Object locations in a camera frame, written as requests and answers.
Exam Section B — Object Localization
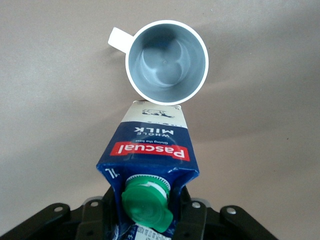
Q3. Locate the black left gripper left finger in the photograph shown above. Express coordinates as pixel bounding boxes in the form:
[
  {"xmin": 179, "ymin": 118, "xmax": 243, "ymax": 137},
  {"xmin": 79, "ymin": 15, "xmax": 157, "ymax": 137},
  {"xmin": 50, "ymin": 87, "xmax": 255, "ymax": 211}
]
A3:
[{"xmin": 77, "ymin": 186, "xmax": 123, "ymax": 240}]

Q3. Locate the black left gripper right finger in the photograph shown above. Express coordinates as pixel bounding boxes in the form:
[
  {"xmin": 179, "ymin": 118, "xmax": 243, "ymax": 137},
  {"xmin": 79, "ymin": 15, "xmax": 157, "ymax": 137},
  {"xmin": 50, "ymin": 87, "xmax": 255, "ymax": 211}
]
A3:
[{"xmin": 173, "ymin": 186, "xmax": 208, "ymax": 240}]

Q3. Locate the blue milk carton green cap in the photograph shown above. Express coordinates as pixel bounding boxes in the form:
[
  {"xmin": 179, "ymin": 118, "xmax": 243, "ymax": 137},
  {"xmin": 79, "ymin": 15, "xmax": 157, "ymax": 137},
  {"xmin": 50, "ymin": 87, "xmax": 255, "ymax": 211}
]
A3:
[{"xmin": 96, "ymin": 99, "xmax": 201, "ymax": 240}]

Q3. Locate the white mug with grey inside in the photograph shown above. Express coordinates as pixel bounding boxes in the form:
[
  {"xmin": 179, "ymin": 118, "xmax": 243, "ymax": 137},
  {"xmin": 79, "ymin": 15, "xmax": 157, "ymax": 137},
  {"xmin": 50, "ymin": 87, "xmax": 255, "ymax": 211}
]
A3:
[{"xmin": 107, "ymin": 19, "xmax": 210, "ymax": 106}]

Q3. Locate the brown table cloth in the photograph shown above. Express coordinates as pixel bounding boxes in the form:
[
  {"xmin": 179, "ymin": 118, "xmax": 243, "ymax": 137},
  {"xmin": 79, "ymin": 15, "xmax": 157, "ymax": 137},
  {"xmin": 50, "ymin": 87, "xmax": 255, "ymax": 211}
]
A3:
[{"xmin": 0, "ymin": 0, "xmax": 320, "ymax": 240}]

